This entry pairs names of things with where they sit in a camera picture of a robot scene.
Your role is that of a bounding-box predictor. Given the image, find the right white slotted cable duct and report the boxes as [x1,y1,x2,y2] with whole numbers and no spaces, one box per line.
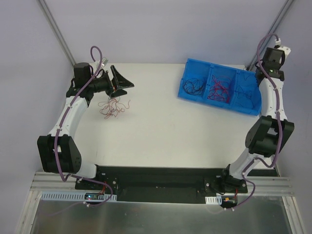
[205,195,222,205]

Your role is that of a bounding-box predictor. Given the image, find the red and black wires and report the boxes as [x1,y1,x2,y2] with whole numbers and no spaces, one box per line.
[97,96,131,119]

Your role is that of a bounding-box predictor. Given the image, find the aluminium frame post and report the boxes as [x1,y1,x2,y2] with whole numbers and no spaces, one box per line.
[245,0,296,71]
[36,0,76,67]

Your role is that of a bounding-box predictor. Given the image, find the left aluminium frame post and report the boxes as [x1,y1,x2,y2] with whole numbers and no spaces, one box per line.
[36,0,76,67]

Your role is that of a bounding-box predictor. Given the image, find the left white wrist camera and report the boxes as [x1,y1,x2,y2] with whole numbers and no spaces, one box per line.
[93,57,108,70]

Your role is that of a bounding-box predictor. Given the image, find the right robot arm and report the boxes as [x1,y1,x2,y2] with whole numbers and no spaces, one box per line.
[219,45,294,192]

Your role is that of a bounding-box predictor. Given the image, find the aluminium front rail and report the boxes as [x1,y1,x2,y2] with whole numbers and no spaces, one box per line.
[30,172,295,196]

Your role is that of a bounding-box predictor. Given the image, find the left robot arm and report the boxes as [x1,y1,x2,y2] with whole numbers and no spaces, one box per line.
[37,61,134,190]

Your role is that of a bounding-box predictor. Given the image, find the white slotted cable duct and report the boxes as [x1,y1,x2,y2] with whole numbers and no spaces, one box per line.
[205,195,222,205]
[41,192,117,202]

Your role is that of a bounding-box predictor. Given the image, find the right aluminium frame post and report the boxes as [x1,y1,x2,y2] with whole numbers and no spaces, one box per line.
[245,0,296,71]

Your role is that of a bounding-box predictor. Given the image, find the blue plastic three-compartment bin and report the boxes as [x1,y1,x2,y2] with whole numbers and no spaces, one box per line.
[178,58,261,116]

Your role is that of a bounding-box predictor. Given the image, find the left white slotted cable duct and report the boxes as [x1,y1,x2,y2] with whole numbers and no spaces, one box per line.
[41,192,117,202]

